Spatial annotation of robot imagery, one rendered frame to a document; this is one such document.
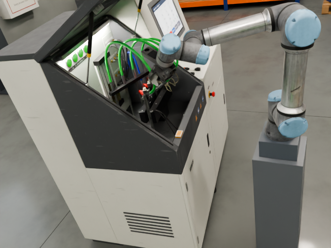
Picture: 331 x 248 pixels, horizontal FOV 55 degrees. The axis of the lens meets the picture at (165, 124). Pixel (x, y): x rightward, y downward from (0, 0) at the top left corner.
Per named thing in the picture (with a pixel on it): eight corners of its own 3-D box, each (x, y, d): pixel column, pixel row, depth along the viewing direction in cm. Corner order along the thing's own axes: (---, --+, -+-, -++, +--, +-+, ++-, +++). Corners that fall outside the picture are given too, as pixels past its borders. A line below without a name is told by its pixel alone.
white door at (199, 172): (200, 250, 203) (183, 172, 166) (197, 249, 204) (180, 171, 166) (216, 178, 253) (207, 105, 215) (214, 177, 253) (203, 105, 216)
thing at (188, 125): (183, 169, 167) (178, 145, 158) (175, 169, 168) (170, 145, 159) (205, 106, 214) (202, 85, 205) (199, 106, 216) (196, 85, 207)
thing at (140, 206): (200, 263, 207) (181, 175, 163) (121, 250, 227) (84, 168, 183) (217, 184, 261) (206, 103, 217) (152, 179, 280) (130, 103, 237)
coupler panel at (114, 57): (120, 83, 207) (106, 38, 190) (115, 83, 208) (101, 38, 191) (127, 74, 217) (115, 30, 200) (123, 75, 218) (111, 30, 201)
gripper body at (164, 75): (162, 85, 141) (166, 74, 130) (149, 71, 142) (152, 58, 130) (174, 75, 143) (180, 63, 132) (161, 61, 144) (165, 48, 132)
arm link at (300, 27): (296, 121, 149) (310, 0, 118) (308, 140, 136) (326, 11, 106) (270, 124, 150) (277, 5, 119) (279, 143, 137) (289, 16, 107)
